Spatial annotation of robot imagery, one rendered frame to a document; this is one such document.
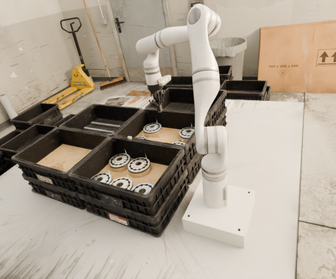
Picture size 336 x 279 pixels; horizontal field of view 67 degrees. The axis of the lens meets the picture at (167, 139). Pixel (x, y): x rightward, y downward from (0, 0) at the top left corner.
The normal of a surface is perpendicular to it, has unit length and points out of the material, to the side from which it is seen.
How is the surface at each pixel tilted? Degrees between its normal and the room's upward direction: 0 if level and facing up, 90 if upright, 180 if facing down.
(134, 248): 0
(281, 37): 81
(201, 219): 2
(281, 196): 0
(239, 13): 90
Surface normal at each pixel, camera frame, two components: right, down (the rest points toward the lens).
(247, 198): -0.13, -0.83
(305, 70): -0.44, 0.31
